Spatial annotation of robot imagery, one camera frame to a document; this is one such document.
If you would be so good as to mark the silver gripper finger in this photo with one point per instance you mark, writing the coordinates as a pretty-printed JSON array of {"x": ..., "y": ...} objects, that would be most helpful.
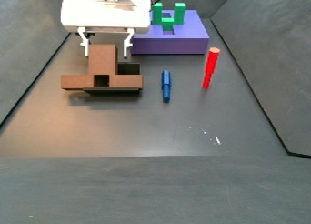
[
  {"x": 82, "y": 32},
  {"x": 127, "y": 43}
]

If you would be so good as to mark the black angle bracket fixture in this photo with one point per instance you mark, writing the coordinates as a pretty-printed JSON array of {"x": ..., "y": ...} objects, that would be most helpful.
[{"x": 122, "y": 80}]

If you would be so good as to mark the red peg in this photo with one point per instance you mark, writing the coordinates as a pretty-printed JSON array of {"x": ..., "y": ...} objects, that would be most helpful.
[{"x": 210, "y": 66}]

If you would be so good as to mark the purple base block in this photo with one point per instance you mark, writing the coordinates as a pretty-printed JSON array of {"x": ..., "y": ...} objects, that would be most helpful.
[{"x": 187, "y": 39}]

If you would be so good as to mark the brown T-shaped block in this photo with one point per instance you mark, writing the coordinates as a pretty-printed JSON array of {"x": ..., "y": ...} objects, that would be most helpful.
[{"x": 102, "y": 61}]

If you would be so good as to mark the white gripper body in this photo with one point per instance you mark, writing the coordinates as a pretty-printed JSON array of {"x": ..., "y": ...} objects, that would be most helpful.
[{"x": 106, "y": 14}]

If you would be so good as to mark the blue peg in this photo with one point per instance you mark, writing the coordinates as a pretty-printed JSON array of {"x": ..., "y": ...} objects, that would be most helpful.
[{"x": 166, "y": 85}]

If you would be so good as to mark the green U-shaped block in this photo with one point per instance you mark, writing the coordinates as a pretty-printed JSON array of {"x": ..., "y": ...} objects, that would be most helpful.
[{"x": 167, "y": 21}]

